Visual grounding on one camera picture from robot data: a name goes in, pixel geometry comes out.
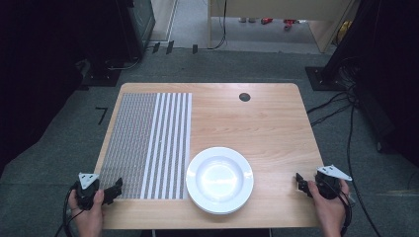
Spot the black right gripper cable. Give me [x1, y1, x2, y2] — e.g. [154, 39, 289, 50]
[329, 184, 354, 237]

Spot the black hanging cable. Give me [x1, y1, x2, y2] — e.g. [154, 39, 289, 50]
[207, 0, 229, 51]

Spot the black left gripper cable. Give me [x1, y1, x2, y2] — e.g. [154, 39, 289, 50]
[53, 185, 85, 237]

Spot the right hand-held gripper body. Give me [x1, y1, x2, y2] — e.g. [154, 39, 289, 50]
[313, 164, 353, 201]

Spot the white plate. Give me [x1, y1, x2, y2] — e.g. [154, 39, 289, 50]
[185, 146, 255, 216]

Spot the person's left hand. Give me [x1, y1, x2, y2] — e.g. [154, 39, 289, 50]
[67, 189, 105, 237]

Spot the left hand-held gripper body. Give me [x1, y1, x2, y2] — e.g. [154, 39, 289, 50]
[72, 172, 104, 211]

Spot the yellow object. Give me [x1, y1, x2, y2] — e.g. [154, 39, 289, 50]
[336, 20, 353, 45]

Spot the person's right hand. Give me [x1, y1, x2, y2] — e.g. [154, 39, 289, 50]
[307, 179, 351, 237]

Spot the dark cabinet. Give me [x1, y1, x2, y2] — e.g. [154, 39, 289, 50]
[112, 0, 156, 63]

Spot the light wooden cabinet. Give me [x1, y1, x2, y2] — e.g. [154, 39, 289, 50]
[207, 0, 359, 54]

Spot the long black floor cable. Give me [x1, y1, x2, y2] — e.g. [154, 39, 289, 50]
[345, 98, 383, 237]

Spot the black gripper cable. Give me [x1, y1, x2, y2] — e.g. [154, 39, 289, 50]
[53, 185, 85, 237]
[329, 184, 354, 237]

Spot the grey striped placemat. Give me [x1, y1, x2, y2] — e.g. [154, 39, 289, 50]
[98, 92, 194, 200]

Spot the black stand base plate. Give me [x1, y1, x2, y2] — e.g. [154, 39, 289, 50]
[304, 65, 350, 92]

